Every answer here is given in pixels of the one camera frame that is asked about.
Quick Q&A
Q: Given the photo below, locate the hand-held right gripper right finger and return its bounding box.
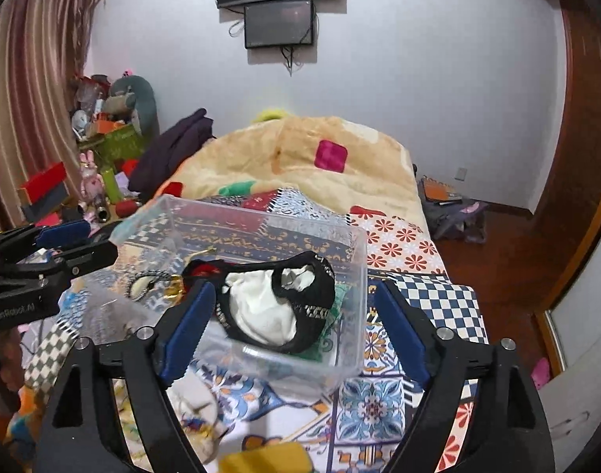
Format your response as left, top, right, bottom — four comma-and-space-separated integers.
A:
372, 280, 553, 473

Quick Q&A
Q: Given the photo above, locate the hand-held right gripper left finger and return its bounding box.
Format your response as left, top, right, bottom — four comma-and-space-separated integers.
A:
34, 279, 218, 473

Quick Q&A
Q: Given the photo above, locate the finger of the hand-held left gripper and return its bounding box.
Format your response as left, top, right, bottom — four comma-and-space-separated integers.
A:
19, 239, 120, 283
0, 220, 92, 260

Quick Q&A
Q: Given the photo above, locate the black and white underwear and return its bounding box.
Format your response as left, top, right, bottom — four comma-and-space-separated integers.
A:
182, 250, 337, 356

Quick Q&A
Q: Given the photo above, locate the clear plastic storage box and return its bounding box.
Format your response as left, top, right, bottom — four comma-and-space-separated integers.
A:
76, 194, 369, 397

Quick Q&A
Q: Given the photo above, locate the red and grey box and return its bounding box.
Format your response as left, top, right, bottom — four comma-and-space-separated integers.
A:
17, 162, 71, 222

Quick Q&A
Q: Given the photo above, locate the patchwork patterned bedsheet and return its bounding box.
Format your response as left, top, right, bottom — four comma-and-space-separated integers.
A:
5, 188, 490, 473

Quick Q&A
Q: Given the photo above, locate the leopard print gold trinket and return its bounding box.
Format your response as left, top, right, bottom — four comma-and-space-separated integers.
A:
125, 270, 189, 304

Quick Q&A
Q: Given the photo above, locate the grey checkered cloth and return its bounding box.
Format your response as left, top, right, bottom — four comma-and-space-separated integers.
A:
23, 318, 82, 392

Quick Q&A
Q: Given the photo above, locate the pink bunny plush toy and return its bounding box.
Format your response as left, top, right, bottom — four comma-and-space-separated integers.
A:
78, 152, 106, 203

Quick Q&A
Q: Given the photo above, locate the green bottle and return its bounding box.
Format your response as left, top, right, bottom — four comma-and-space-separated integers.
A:
101, 168, 126, 205

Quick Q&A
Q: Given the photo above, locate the white printed cloth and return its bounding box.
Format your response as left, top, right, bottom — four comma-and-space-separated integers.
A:
164, 371, 232, 465

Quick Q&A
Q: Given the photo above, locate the green cardboard box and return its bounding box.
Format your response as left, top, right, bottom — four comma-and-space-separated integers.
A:
78, 126, 148, 163

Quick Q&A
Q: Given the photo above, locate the grey and pink bag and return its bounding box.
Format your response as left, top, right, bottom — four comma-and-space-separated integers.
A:
417, 175, 489, 244

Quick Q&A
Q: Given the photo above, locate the dark purple garment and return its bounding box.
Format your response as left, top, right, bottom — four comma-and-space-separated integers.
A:
128, 107, 217, 197

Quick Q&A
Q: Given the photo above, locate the orange notebook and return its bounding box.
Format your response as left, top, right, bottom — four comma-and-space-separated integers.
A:
421, 177, 465, 205

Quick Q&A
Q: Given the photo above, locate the grey plush toy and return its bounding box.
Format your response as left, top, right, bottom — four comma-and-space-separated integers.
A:
108, 75, 160, 137

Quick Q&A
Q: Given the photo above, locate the pink slipper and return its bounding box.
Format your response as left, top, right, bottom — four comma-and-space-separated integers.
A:
530, 358, 551, 391

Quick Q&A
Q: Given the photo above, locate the striped brown curtain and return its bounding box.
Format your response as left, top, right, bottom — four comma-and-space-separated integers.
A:
0, 0, 108, 231

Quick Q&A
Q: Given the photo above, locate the yellow cloth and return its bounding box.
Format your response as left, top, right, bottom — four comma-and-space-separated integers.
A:
218, 440, 315, 473

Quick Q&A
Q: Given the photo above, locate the beige fleece blanket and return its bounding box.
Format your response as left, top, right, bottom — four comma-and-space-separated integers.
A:
155, 115, 424, 220

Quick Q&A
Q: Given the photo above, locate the yellow green plush toy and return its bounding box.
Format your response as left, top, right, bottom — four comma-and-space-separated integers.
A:
249, 107, 287, 126

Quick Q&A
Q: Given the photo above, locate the small black monitor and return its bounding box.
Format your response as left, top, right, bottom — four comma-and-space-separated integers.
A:
244, 0, 316, 50

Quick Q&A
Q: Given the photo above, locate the wooden door frame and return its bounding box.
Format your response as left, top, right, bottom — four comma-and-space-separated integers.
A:
502, 0, 601, 380

